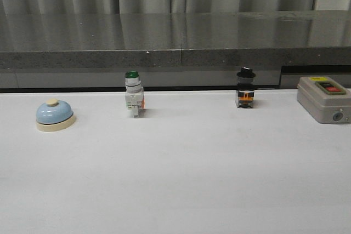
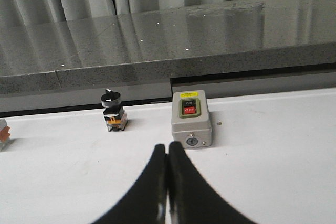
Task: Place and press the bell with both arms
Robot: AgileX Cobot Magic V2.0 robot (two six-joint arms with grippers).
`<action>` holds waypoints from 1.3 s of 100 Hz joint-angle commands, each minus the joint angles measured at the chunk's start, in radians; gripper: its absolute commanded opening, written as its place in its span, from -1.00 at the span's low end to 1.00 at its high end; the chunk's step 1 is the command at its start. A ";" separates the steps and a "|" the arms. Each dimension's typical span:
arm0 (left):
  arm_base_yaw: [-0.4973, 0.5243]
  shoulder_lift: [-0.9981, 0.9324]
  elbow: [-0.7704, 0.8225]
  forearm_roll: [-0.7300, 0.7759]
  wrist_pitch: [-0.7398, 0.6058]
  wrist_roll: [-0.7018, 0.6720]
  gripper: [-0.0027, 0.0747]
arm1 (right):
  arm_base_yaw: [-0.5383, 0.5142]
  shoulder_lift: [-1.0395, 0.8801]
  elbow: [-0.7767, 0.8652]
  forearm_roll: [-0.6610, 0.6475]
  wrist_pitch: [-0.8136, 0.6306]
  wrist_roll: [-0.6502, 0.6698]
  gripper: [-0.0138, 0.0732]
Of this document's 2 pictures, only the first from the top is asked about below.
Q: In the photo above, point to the black rotary selector switch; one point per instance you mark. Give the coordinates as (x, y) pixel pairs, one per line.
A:
(245, 91)

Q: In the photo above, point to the blue cream call bell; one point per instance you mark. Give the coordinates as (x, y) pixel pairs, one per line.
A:
(54, 115)

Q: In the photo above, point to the grey stone counter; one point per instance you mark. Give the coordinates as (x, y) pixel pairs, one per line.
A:
(92, 52)

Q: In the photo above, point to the green push button switch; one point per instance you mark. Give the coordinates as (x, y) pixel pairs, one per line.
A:
(134, 96)

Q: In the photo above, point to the grey push button box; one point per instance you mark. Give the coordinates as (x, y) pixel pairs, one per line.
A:
(326, 100)

